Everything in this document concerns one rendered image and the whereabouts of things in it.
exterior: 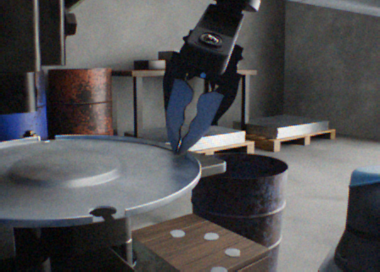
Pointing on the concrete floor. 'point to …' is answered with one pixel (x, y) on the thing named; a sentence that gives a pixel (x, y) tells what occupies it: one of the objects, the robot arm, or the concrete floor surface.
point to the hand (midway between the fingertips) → (179, 144)
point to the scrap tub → (246, 198)
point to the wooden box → (248, 258)
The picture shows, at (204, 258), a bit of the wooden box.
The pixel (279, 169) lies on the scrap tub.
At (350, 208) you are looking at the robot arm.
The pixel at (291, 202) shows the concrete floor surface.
